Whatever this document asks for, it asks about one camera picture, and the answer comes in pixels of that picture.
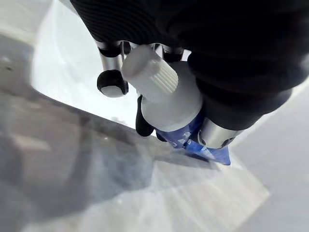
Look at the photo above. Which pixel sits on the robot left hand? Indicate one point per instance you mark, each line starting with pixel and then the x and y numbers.
pixel 217 48

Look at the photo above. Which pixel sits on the blue tube with white cap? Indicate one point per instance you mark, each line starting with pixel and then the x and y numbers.
pixel 166 96

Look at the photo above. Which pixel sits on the white wash basin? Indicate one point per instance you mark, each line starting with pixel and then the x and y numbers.
pixel 72 67

